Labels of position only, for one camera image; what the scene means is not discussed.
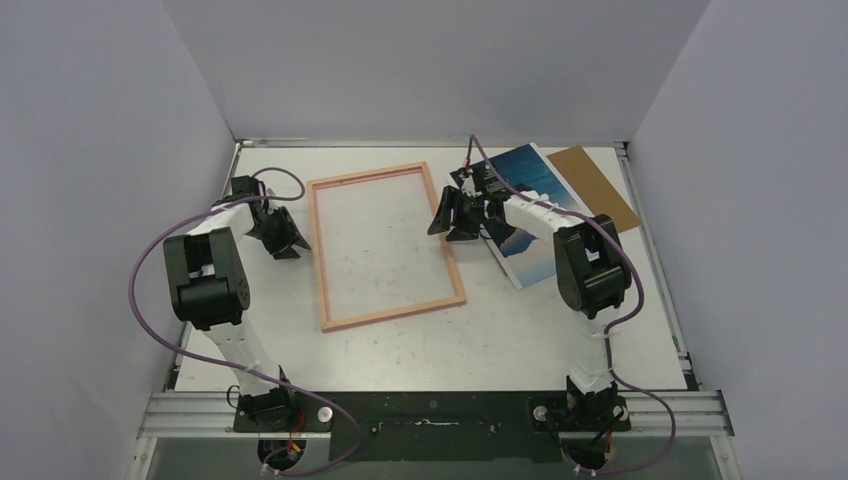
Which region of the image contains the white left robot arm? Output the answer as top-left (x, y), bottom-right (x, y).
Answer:
top-left (163, 175), bottom-right (311, 431)

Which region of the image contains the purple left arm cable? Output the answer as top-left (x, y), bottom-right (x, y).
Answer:
top-left (128, 166), bottom-right (364, 478)

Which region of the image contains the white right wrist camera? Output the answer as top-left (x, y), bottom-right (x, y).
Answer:
top-left (458, 169), bottom-right (480, 198)

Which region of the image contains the aluminium front rail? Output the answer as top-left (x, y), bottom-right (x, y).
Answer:
top-left (139, 390), bottom-right (735, 439)

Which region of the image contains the landscape photo print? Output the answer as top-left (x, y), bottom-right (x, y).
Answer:
top-left (446, 143), bottom-right (593, 289)

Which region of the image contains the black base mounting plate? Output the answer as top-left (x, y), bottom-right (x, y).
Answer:
top-left (232, 390), bottom-right (631, 469)

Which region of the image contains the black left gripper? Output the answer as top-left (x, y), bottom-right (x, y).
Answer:
top-left (247, 207), bottom-right (309, 259)

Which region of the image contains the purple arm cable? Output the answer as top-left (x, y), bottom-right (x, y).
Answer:
top-left (128, 166), bottom-right (364, 478)
top-left (463, 134), bottom-right (677, 477)

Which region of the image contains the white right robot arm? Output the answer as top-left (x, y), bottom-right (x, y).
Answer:
top-left (427, 186), bottom-right (632, 433)

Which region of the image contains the pink wooden picture frame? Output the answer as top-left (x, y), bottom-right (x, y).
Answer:
top-left (306, 162), bottom-right (468, 334)

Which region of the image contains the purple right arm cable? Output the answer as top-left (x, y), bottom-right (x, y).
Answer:
top-left (463, 134), bottom-right (677, 477)

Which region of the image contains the brown cardboard backing board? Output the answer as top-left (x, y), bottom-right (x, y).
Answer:
top-left (547, 146), bottom-right (641, 232)

